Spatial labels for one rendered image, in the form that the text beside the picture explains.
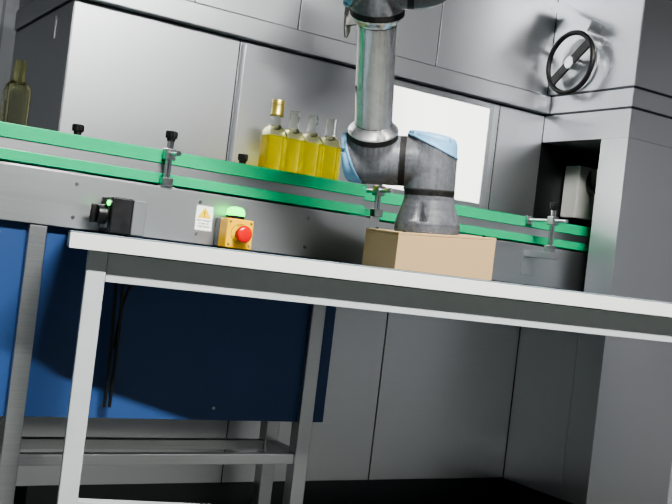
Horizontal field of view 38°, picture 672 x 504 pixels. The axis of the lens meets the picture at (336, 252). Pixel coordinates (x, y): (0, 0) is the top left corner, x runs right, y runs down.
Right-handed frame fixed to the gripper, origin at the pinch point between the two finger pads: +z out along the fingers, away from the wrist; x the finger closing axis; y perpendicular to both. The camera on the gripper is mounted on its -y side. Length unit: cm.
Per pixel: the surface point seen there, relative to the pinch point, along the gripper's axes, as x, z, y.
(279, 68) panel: -6.1, 16.2, -23.6
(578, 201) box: 111, 35, -11
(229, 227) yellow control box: -32, 49, 25
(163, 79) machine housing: -38, 26, -24
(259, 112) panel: -10.6, 28.7, -19.1
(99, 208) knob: -64, 49, 23
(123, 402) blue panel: -50, 92, 31
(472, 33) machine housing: 63, -7, -35
